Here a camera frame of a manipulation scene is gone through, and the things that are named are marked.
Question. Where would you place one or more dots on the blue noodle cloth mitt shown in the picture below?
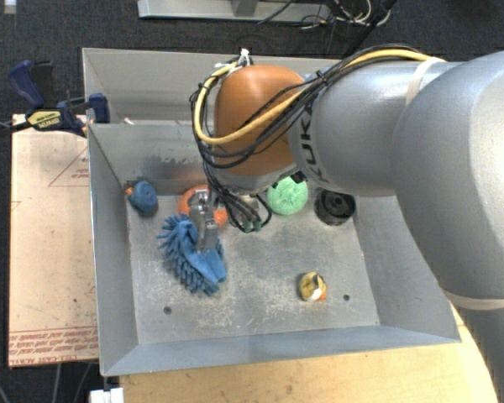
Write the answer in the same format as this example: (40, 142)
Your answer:
(185, 258)

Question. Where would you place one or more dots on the yellow white orange toy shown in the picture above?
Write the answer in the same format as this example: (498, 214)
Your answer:
(311, 286)

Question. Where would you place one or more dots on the grey metal bin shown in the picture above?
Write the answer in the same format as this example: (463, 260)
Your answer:
(256, 275)

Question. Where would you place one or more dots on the black round ribbed disc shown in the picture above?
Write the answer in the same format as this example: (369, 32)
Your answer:
(335, 207)

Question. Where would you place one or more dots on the brown cardboard board, red print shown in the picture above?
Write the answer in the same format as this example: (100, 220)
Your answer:
(50, 242)

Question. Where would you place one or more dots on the blue round toy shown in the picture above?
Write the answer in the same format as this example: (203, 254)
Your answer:
(144, 197)

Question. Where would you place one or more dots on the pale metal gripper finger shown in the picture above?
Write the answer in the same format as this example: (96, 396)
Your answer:
(198, 212)
(211, 235)

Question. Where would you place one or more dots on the orange ball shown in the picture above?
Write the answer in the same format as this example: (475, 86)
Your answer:
(186, 202)

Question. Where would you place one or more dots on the black cylinder on white bracket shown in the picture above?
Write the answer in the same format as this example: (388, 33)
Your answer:
(299, 177)

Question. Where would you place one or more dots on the green ball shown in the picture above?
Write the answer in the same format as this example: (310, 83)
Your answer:
(287, 197)

